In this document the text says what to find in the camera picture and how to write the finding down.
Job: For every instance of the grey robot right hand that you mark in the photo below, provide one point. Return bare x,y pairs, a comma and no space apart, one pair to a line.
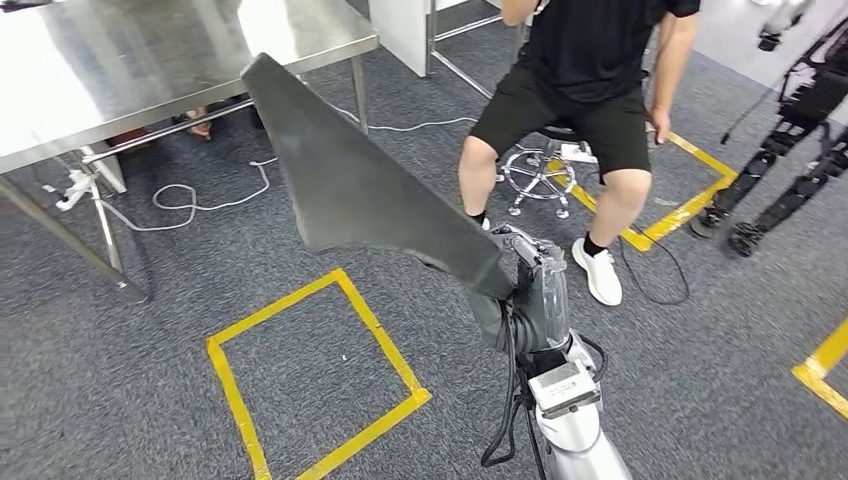
550,298

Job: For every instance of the person's left forearm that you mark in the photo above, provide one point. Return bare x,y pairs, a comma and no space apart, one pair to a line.
672,66

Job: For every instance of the person's right forearm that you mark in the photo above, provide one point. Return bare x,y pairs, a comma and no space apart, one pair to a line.
517,10

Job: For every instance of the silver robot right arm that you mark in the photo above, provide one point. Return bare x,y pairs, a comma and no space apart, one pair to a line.
583,457

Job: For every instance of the stainless steel workbench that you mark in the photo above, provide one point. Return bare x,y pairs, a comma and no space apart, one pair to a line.
132,66

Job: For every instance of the white sneaker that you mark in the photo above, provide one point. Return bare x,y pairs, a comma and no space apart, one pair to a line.
599,278
485,225

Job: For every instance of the yellow floor tape square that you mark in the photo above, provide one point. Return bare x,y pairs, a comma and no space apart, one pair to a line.
639,240
811,371
218,351

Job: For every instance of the black stool chrome base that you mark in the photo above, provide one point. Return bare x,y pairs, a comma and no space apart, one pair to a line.
550,154

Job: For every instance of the person's left hand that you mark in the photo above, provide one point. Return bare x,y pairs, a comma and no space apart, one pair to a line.
659,126

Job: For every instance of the person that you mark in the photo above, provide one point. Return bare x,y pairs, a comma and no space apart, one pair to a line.
583,53

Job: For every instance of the black humanoid robot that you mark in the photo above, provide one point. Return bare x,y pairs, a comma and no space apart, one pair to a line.
808,99

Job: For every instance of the person's bare foot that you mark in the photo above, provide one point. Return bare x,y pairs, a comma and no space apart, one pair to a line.
197,126

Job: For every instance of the white power strip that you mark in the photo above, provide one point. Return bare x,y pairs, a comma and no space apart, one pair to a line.
73,189

